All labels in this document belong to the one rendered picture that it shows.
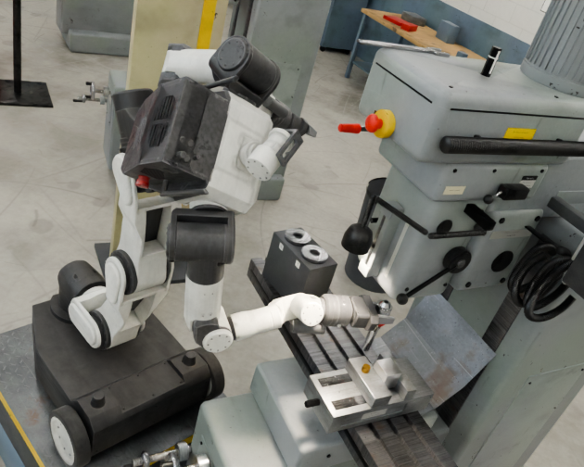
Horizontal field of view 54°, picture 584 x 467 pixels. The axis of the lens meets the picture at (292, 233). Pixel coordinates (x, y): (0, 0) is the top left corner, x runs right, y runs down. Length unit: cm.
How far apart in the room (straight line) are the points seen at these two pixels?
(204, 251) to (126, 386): 89
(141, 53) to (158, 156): 165
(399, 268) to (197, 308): 50
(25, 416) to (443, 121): 170
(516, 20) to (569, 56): 556
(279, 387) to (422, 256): 65
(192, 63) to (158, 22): 133
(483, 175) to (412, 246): 23
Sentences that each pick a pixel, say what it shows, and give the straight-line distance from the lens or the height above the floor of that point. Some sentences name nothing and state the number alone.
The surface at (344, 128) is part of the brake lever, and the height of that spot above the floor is 170.
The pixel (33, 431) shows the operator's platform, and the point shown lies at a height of 40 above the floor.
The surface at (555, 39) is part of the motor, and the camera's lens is 149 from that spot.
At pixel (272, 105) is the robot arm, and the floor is 159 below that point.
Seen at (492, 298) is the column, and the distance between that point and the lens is 188.
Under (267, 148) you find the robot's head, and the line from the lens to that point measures 128.
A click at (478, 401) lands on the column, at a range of 201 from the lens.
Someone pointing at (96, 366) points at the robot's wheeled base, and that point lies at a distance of 218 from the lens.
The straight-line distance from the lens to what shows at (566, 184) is 164.
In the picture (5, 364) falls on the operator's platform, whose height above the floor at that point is 40.
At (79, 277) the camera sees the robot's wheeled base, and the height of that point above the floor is 75.
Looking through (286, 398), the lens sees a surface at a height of 86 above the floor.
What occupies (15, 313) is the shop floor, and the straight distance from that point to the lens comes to 321.
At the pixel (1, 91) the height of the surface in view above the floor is 2.
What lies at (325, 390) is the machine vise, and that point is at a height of 101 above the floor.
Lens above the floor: 217
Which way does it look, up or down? 32 degrees down
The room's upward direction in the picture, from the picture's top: 17 degrees clockwise
